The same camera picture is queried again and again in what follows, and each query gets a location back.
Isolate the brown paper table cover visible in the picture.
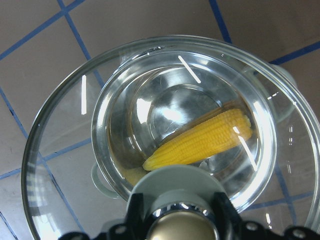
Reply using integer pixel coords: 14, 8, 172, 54
0, 0, 320, 240

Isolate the yellow corn cob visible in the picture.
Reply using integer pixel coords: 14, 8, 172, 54
142, 108, 253, 171

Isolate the glass pot lid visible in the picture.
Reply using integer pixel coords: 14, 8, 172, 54
21, 35, 320, 240

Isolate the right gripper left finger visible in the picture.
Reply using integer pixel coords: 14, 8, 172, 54
107, 193, 155, 240

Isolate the pale green cooking pot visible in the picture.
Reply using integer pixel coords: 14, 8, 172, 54
91, 50, 295, 212

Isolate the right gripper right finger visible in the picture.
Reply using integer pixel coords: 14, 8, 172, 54
212, 192, 250, 240

